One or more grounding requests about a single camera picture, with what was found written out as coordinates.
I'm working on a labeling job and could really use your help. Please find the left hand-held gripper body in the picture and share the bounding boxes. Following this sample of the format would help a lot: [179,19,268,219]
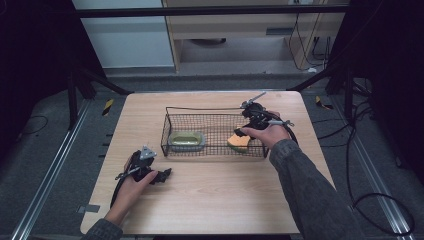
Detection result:
[127,144,158,183]

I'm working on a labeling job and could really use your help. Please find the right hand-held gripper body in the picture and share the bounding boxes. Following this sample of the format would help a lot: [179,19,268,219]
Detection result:
[239,91,278,131]

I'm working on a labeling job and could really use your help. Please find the green and yellow sponge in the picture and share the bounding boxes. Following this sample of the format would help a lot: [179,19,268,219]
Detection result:
[226,132,252,154]

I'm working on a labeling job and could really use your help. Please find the black wire basket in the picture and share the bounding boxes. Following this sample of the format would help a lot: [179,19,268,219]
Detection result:
[160,106,272,159]

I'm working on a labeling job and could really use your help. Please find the green soap dish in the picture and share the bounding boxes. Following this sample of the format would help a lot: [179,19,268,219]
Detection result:
[167,130,207,153]

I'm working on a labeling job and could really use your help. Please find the person's right hand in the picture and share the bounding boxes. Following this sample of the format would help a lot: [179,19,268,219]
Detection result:
[239,110,293,151]

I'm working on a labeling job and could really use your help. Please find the person's left hand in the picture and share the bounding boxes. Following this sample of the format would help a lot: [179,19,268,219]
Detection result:
[104,169,160,228]

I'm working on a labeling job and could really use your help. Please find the yellow and black tape strip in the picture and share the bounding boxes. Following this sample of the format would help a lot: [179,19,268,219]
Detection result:
[101,98,115,117]
[314,95,335,111]

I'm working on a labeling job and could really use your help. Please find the grey tape piece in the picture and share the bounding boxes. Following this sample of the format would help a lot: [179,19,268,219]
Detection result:
[76,203,101,215]

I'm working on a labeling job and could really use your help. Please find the black metal stand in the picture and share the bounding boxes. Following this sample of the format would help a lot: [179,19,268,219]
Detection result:
[65,64,135,132]
[285,62,356,122]

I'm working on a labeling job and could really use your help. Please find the white cabinet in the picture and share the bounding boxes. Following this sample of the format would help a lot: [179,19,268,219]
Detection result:
[70,0,175,70]

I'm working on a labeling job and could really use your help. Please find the dark curtain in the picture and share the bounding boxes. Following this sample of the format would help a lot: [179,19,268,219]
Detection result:
[0,0,105,164]
[329,0,424,186]

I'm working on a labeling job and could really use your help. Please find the left hand-held gripper cable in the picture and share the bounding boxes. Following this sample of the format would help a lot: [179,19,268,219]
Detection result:
[109,165,142,210]

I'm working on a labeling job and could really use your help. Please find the hand-held gripper cable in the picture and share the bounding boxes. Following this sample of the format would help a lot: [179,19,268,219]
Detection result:
[109,165,142,210]
[265,111,300,146]

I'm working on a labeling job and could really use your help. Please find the right hand-held gripper cable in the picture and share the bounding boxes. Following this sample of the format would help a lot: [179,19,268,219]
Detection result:
[265,111,300,146]

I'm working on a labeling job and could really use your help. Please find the black cables by desk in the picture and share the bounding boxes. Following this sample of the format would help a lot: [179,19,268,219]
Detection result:
[287,0,332,73]

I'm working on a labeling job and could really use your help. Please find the aluminium floor rail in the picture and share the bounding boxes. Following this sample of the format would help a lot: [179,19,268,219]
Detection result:
[9,99,93,240]
[332,95,418,240]

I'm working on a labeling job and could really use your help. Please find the thin black floor cable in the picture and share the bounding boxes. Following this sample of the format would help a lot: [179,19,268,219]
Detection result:
[19,114,50,136]

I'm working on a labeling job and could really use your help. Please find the black horizontal frame bar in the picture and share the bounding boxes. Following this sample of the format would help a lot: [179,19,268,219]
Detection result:
[74,4,350,19]

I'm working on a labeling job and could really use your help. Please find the long black floor cable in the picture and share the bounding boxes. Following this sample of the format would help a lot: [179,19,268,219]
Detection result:
[312,99,416,237]

